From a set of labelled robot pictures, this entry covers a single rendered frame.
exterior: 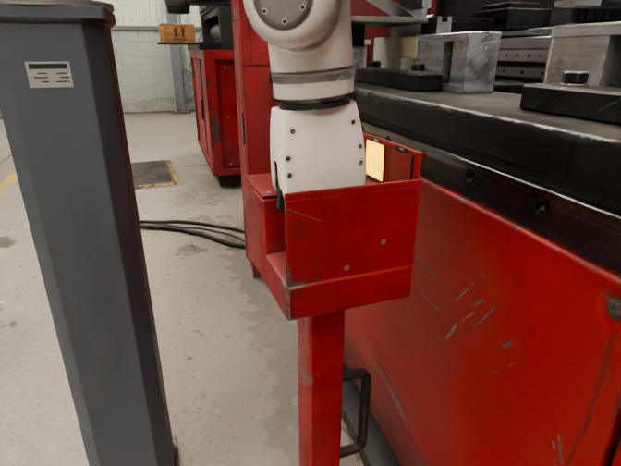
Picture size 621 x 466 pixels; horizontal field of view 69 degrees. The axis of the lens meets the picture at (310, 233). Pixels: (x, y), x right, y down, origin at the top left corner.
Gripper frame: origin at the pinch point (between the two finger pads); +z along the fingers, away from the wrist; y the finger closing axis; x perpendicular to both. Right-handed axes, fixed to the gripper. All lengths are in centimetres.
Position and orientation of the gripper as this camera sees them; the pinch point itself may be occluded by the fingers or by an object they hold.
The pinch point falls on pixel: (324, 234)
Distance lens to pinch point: 53.5
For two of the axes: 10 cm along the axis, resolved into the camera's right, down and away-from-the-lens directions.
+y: -9.3, 2.1, -2.9
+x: 3.5, 3.5, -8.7
